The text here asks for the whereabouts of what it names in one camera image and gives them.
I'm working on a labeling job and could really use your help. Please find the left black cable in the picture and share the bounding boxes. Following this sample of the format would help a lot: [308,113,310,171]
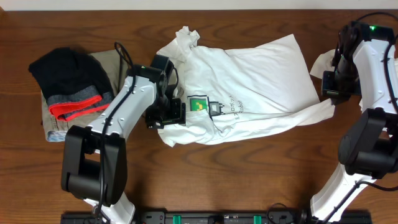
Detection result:
[93,41,137,218]

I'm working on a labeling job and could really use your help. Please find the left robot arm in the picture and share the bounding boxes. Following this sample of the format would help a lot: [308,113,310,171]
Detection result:
[60,55,186,223]

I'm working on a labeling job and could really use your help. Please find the black garment with red trim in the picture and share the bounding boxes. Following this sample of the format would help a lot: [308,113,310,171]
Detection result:
[29,47,114,121]

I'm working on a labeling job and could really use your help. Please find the folded khaki pants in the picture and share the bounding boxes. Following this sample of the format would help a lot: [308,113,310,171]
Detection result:
[41,50,127,142]

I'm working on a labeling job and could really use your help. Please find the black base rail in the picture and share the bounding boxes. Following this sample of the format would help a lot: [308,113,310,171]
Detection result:
[60,210,373,224]

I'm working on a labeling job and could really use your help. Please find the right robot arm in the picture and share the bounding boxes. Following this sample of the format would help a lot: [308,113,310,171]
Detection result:
[306,21,397,223]

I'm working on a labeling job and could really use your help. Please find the crumpled white garment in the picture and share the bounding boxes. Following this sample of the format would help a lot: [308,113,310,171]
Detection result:
[310,50,335,91]

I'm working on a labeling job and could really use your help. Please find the white printed t-shirt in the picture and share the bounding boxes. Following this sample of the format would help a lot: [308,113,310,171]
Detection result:
[159,27,335,146]

